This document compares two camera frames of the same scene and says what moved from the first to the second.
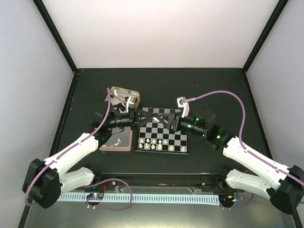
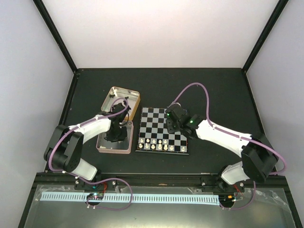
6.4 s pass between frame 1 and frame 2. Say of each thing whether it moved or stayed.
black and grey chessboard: stayed
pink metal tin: stayed
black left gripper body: moved
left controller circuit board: stayed
